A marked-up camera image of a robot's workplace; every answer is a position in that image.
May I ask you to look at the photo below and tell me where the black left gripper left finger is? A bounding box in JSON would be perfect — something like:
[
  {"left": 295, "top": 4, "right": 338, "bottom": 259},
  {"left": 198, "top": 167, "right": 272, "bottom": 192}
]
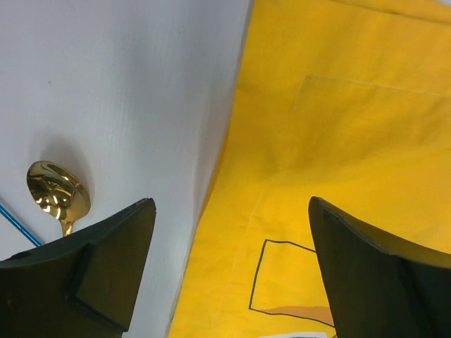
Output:
[{"left": 1, "top": 198, "right": 156, "bottom": 337}]

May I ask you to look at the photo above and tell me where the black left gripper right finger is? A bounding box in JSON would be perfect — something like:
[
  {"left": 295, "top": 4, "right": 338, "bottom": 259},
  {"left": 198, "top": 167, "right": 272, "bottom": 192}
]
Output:
[{"left": 308, "top": 197, "right": 450, "bottom": 337}]

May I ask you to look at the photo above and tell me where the gold spoon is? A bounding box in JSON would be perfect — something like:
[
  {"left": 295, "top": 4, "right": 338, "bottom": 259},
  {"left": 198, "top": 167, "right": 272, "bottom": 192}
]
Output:
[{"left": 26, "top": 161, "right": 91, "bottom": 237}]

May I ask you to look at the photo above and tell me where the yellow Pikachu cloth placemat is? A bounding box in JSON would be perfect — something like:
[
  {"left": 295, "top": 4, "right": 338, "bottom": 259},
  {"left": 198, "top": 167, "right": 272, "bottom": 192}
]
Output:
[{"left": 168, "top": 1, "right": 450, "bottom": 337}]

